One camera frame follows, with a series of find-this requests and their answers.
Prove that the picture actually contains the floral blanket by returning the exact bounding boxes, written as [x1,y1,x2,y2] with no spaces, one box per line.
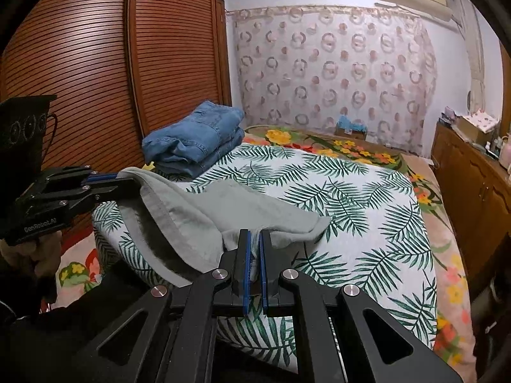
[58,125,477,368]

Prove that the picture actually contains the leaf print bedsheet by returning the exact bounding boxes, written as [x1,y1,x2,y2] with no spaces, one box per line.
[92,141,438,368]

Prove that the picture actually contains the wooden louvered wardrobe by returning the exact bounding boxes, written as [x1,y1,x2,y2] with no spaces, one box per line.
[0,0,233,244]

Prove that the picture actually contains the wooden cabinet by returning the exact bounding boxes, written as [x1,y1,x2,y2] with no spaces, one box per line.
[431,122,511,300]

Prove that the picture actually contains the wrapped air conditioner pipe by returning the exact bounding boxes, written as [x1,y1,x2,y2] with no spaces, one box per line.
[451,0,485,112]

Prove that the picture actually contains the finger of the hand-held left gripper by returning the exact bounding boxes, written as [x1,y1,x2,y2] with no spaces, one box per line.
[16,177,141,219]
[30,165,121,198]

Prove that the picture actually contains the circle pattern curtain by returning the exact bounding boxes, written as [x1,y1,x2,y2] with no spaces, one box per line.
[225,5,438,156]

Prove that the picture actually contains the folded blue jeans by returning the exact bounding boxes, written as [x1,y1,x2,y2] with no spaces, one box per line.
[141,101,245,178]

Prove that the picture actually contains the person's left hand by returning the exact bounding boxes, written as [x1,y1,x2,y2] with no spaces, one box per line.
[0,229,62,286]

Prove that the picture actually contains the white floral box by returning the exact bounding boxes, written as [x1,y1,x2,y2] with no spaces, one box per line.
[455,109,500,144]

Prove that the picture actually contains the purple container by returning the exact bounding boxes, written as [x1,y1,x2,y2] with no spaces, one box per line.
[439,107,460,126]

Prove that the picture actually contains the grey pants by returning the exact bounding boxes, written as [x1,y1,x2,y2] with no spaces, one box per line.
[118,167,333,288]

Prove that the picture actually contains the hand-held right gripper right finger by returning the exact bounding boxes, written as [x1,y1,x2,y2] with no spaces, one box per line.
[259,229,460,383]

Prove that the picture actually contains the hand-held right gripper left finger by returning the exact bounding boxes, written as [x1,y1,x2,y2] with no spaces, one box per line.
[76,228,253,383]

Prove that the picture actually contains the cardboard box with blue cloth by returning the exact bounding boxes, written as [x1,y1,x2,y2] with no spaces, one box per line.
[334,115,368,140]

